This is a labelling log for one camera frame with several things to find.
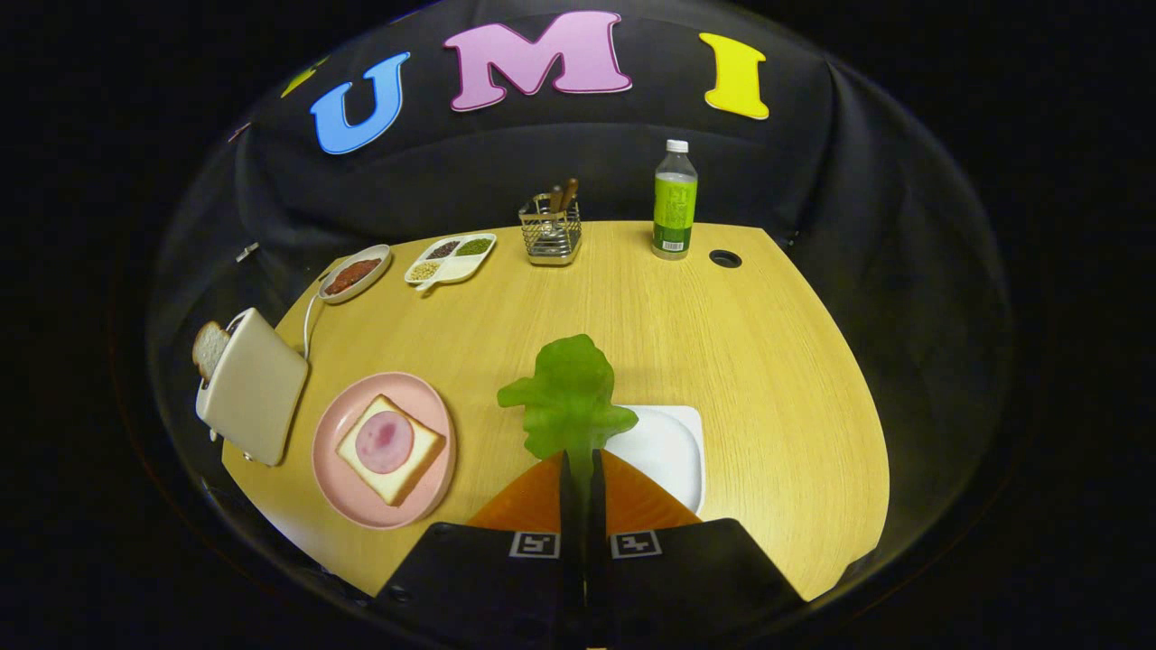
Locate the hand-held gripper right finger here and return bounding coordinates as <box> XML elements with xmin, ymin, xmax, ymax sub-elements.
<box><xmin>585</xmin><ymin>448</ymin><xmax>806</xmax><ymax>650</ymax></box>

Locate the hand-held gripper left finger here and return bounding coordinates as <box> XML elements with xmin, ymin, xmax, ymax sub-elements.
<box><xmin>375</xmin><ymin>450</ymin><xmax>583</xmax><ymax>650</ymax></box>

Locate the green lettuce leaf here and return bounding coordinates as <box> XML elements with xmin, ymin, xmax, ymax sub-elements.
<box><xmin>497</xmin><ymin>334</ymin><xmax>639</xmax><ymax>506</ymax></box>

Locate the toasted bread slice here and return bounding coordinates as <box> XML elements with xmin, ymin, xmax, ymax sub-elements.
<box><xmin>191</xmin><ymin>320</ymin><xmax>232</xmax><ymax>380</ymax></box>

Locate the square white plate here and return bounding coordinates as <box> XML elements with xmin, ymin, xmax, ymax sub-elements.
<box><xmin>603</xmin><ymin>405</ymin><xmax>705</xmax><ymax>515</ymax></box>

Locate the bread slice under ham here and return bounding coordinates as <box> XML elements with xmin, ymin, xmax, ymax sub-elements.
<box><xmin>336</xmin><ymin>395</ymin><xmax>447</xmax><ymax>506</ymax></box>

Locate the pink ham slice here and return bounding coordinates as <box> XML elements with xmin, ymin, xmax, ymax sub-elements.
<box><xmin>355</xmin><ymin>411</ymin><xmax>415</xmax><ymax>475</ymax></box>

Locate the pink plate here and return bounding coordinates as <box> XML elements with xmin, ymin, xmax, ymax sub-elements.
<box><xmin>312</xmin><ymin>372</ymin><xmax>458</xmax><ymax>531</ymax></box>

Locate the white divided dish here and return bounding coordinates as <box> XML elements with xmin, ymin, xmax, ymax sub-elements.
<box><xmin>404</xmin><ymin>233</ymin><xmax>498</xmax><ymax>293</ymax></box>

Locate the round white plate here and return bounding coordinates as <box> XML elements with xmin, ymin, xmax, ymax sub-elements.
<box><xmin>318</xmin><ymin>244</ymin><xmax>393</xmax><ymax>305</ymax></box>

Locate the green label plastic bottle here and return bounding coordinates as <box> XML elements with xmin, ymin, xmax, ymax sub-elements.
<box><xmin>652</xmin><ymin>139</ymin><xmax>699</xmax><ymax>261</ymax></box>

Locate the brown steak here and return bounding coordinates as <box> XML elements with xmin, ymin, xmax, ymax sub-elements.
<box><xmin>325</xmin><ymin>258</ymin><xmax>383</xmax><ymax>296</ymax></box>

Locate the white toaster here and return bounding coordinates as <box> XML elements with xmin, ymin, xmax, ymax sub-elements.
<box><xmin>195</xmin><ymin>307</ymin><xmax>310</xmax><ymax>467</ymax></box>

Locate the black backdrop cloth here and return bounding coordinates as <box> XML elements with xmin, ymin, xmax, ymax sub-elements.
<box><xmin>149</xmin><ymin>0</ymin><xmax>1012</xmax><ymax>588</ymax></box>

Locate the metal wire utensil holder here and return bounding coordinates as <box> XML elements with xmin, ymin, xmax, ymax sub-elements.
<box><xmin>518</xmin><ymin>192</ymin><xmax>583</xmax><ymax>267</ymax></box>

